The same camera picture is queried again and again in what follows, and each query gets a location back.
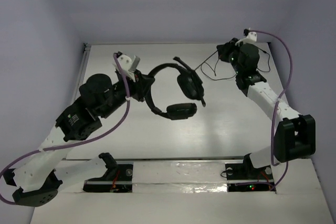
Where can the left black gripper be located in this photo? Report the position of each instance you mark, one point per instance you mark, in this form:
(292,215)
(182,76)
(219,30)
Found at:
(143,84)

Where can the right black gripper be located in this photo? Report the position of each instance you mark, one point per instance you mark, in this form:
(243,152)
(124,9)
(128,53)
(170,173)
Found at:
(225,49)

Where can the black over-ear headphones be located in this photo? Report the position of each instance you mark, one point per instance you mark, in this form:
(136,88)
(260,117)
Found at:
(191,86)

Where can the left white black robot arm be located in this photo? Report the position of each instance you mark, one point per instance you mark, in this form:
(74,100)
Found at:
(100,109)

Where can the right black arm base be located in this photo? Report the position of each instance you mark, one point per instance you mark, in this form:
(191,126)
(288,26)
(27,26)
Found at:
(239,179)

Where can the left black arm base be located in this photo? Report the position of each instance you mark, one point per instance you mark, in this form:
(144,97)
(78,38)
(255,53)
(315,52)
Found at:
(118,180)

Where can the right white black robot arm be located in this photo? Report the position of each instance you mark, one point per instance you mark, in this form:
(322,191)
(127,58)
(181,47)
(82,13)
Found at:
(293,135)

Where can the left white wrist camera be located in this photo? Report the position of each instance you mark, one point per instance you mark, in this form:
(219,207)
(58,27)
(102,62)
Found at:
(127,63)

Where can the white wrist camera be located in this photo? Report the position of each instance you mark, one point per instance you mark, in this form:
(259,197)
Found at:
(250,37)
(127,63)

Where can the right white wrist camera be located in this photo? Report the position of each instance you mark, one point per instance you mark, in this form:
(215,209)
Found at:
(250,37)

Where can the aluminium mounting rail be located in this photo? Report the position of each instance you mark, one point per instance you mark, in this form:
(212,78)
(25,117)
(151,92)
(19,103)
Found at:
(233,158)

